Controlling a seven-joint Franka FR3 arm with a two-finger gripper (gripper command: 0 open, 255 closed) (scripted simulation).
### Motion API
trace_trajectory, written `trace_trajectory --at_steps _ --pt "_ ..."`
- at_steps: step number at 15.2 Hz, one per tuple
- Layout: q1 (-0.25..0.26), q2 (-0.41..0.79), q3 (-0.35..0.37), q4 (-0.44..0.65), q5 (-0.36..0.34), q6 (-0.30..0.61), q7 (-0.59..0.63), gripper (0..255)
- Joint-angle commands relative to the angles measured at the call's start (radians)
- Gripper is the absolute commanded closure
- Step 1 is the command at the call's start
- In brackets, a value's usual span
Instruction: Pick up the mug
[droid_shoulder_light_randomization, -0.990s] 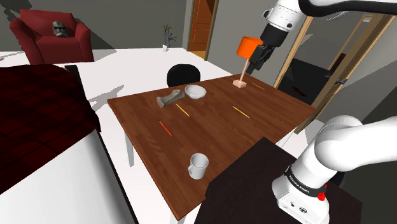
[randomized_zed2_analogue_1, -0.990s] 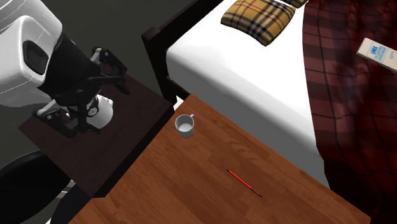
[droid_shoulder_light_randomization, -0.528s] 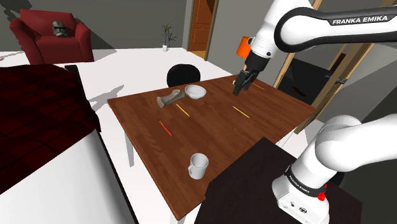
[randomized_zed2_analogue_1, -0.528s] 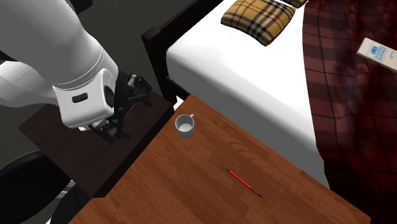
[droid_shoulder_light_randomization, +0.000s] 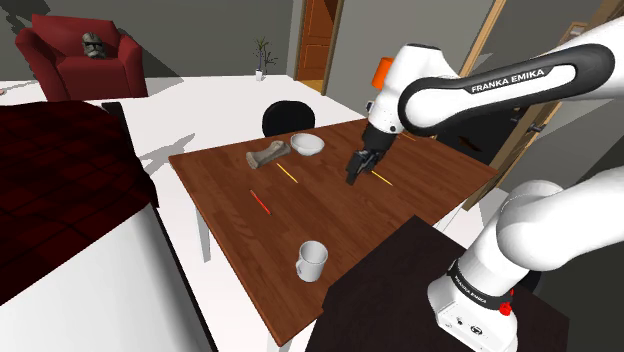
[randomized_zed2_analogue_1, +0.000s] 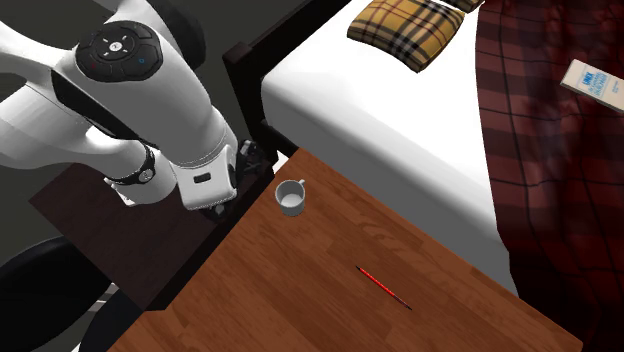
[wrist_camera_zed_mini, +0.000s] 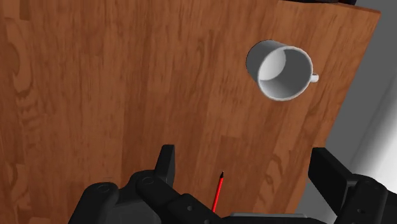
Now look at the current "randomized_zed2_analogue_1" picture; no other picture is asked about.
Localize white mug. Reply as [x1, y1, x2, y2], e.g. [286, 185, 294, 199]
[274, 178, 307, 218]

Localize dark brown robot stand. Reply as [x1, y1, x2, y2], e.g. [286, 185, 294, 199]
[28, 154, 280, 313]

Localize red pen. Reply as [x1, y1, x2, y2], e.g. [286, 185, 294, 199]
[355, 265, 414, 312]

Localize yellow plaid pillow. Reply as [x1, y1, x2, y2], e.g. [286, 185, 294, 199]
[445, 0, 487, 14]
[346, 0, 467, 74]

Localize black chair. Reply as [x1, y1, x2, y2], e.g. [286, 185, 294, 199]
[0, 236, 147, 352]

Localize dark red plaid blanket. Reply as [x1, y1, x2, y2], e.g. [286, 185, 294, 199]
[474, 0, 624, 352]

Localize white and blue book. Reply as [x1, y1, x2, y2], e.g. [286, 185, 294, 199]
[559, 58, 624, 115]

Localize white bed with dark frame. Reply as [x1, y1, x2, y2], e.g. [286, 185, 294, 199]
[222, 0, 521, 297]

